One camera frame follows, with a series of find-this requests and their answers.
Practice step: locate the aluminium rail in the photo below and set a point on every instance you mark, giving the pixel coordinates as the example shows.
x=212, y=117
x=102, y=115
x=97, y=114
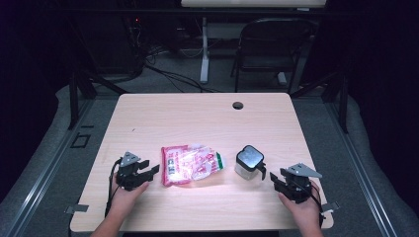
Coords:
x=46, y=171
x=362, y=171

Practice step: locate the black metal frame stand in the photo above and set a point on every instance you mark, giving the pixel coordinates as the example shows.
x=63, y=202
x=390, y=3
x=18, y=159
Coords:
x=73, y=98
x=343, y=105

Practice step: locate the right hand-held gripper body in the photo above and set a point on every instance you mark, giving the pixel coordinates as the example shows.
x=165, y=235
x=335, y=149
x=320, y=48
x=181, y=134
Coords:
x=298, y=186

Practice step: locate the white desk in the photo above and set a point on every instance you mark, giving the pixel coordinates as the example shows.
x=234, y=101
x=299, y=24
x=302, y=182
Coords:
x=253, y=3

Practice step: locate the black folding chair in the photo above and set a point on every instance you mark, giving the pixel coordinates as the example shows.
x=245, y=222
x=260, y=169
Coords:
x=273, y=42

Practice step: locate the dark equipment box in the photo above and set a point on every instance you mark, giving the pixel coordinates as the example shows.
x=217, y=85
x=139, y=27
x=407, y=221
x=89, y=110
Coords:
x=115, y=49

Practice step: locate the pink printed plastic bag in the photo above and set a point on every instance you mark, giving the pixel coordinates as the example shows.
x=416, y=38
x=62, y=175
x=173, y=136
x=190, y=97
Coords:
x=187, y=164

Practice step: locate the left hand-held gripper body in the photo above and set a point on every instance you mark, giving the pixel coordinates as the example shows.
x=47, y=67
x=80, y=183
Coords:
x=130, y=176

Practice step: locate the person's left hand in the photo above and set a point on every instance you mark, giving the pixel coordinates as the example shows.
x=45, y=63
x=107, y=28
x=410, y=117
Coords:
x=123, y=200

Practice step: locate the person's right hand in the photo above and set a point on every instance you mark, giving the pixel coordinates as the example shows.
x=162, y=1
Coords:
x=308, y=215

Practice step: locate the glass jar with black lid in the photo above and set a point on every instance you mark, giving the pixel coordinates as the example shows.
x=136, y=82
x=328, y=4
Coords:
x=249, y=161

